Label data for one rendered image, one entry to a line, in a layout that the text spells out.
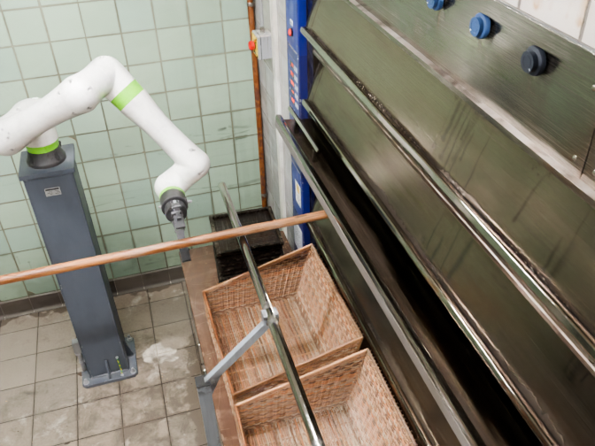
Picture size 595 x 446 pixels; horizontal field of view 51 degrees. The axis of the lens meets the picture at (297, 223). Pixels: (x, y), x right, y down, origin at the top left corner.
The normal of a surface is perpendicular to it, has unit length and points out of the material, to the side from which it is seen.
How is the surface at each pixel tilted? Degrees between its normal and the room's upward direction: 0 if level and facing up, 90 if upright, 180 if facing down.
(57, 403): 0
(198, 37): 90
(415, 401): 70
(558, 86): 90
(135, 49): 90
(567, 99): 90
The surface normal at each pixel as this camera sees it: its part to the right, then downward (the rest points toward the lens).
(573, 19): -0.96, 0.19
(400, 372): -0.91, -0.10
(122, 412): -0.03, -0.80
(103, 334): 0.29, 0.56
